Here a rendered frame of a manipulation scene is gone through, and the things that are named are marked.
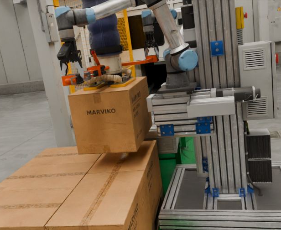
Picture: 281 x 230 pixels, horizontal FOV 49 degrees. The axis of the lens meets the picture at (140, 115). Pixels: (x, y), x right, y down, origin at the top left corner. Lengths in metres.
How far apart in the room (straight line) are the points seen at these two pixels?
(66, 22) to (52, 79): 1.97
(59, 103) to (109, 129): 1.67
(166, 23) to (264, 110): 0.82
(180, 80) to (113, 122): 0.49
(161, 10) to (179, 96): 0.53
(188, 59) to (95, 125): 0.71
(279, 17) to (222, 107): 9.41
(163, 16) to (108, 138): 0.82
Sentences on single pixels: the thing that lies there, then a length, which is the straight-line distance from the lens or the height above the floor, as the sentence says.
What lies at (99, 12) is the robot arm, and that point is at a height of 1.52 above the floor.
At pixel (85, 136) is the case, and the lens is 2.04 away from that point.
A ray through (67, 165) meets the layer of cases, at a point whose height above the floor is 0.54.
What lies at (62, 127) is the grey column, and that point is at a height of 0.54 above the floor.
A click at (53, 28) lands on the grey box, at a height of 1.61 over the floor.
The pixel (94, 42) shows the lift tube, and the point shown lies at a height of 1.38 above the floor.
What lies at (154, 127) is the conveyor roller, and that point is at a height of 0.55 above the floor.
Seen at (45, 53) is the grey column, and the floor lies 1.36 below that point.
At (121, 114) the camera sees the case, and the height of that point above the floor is 0.92.
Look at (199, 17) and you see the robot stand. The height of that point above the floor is 1.44.
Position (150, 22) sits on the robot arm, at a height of 1.47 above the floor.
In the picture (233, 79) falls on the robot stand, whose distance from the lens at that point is 2.09.
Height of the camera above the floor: 1.33
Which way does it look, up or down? 13 degrees down
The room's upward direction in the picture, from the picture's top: 8 degrees counter-clockwise
